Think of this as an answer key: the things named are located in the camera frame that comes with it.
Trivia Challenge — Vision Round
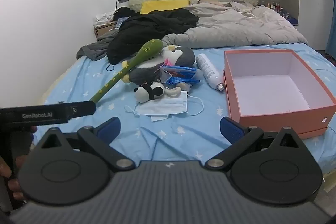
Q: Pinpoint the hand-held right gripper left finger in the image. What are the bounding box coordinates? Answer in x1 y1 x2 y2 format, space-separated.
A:
34 116 135 172

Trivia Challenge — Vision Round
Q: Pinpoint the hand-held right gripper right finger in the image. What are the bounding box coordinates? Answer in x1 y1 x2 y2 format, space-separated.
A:
205 116 302 170

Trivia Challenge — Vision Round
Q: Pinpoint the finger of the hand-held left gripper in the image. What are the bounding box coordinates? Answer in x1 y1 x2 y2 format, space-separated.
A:
66 101 97 120

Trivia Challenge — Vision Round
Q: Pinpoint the pink cardboard box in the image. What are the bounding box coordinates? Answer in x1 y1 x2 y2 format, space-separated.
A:
223 49 336 140

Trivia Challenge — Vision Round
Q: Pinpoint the small black white plush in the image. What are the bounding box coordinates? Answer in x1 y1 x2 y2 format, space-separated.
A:
134 82 192 104

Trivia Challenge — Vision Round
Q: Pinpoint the light blue face mask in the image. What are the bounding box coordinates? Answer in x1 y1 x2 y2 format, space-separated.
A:
124 91 205 123

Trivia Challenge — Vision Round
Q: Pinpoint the blue snack packet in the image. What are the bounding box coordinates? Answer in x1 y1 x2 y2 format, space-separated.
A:
160 64 202 85

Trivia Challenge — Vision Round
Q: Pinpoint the green plush massage stick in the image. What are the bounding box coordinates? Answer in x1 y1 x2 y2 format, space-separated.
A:
90 39 163 104

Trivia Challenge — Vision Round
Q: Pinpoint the person's left hand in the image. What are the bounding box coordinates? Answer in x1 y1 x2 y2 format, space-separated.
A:
0 154 27 201

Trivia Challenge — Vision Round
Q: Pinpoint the blue star bed sheet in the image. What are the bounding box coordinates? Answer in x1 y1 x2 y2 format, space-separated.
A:
43 43 336 188

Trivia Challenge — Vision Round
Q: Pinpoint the dark grey cloth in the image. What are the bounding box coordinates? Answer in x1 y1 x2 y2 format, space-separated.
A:
77 30 121 60

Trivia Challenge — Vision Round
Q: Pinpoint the white spray can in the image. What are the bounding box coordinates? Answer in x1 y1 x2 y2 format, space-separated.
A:
196 53 225 91

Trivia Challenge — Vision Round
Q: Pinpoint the grey penguin plush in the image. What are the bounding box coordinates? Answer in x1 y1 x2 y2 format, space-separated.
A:
121 45 196 85

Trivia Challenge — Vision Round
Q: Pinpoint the white crumpled cloth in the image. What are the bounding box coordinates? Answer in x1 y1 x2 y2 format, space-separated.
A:
95 11 116 26

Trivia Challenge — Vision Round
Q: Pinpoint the black clothing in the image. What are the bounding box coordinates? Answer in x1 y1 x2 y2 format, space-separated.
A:
107 7 200 65

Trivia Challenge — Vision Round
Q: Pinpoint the grey duvet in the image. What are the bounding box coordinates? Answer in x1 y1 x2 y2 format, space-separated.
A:
161 1 309 48

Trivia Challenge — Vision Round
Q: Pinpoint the black bundled cloth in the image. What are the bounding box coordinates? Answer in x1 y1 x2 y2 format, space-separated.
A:
113 6 135 20

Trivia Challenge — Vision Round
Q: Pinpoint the pink pillow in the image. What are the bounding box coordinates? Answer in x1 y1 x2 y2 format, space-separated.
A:
197 0 232 7

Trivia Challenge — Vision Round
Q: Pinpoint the row of cosmetic bottles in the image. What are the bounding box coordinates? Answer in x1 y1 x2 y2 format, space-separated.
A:
266 1 287 16

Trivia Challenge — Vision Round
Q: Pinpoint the yellow pillow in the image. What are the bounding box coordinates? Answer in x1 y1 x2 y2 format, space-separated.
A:
140 0 191 15

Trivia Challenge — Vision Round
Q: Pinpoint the blue curtain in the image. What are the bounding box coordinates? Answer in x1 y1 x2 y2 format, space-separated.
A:
325 0 336 67

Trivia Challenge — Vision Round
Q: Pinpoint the black adapter cable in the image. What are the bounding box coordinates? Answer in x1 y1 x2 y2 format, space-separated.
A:
113 0 121 20

